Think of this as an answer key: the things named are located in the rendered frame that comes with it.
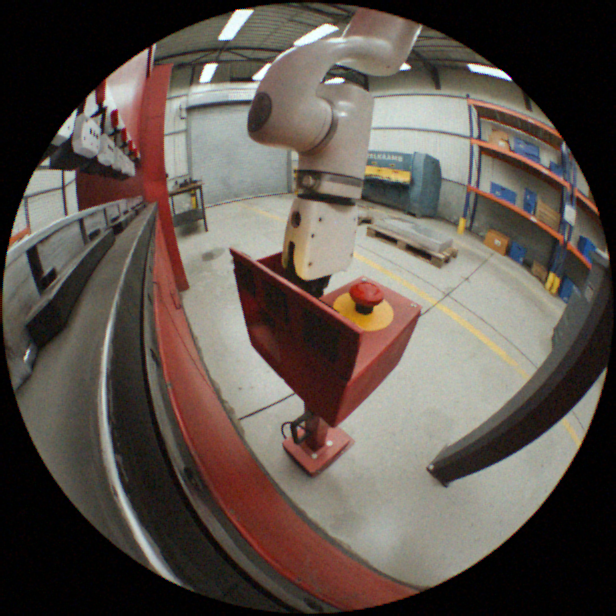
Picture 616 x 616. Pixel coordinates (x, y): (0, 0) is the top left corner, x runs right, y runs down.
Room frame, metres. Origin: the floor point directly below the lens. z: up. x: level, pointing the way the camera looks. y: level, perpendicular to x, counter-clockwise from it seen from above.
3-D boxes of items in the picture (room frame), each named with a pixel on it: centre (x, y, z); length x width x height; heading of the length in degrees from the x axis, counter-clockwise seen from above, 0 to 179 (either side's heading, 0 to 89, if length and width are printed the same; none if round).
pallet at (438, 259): (2.65, -1.51, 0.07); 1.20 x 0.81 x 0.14; 36
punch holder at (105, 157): (0.41, 0.57, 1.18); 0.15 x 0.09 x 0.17; 38
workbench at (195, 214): (3.90, 2.47, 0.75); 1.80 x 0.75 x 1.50; 33
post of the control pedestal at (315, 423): (0.22, -0.03, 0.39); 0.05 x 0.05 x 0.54; 42
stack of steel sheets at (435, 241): (2.65, -1.51, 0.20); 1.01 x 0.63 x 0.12; 36
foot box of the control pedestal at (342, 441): (0.24, -0.05, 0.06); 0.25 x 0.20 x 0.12; 132
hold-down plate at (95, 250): (0.15, 0.30, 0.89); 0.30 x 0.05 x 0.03; 38
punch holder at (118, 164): (0.56, 0.69, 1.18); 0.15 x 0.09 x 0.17; 38
